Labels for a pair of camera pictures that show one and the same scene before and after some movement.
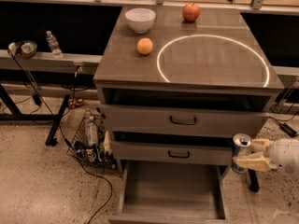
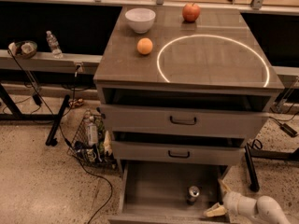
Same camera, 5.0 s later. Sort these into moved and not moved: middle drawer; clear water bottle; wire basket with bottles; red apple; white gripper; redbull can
Moved: white gripper; redbull can
Not moved: wire basket with bottles; red apple; middle drawer; clear water bottle
